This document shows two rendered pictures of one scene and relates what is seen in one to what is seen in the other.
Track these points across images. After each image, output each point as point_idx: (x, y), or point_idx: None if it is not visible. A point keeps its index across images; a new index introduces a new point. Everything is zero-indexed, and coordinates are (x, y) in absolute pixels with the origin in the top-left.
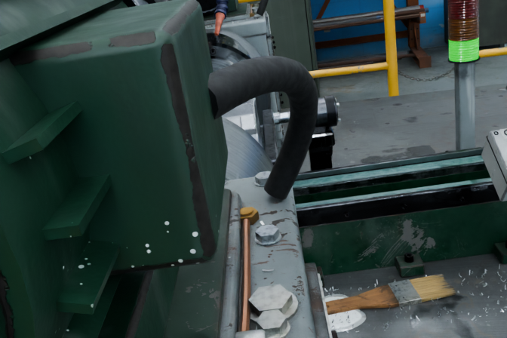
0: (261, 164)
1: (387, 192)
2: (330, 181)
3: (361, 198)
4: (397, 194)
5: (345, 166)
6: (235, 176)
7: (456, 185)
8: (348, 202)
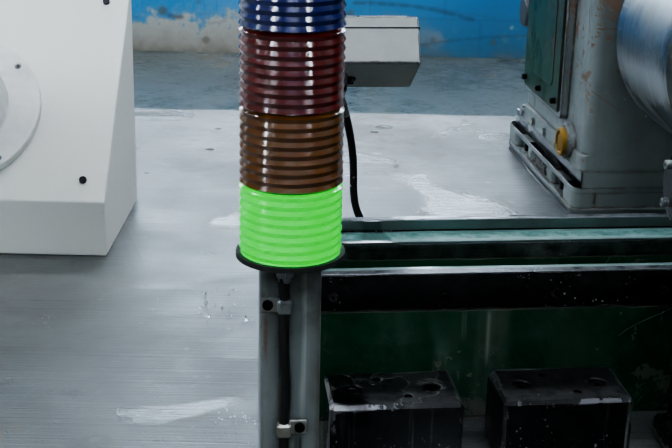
0: None
1: (541, 237)
2: (660, 264)
3: (586, 234)
4: (522, 217)
5: (637, 268)
6: None
7: (419, 237)
8: (606, 214)
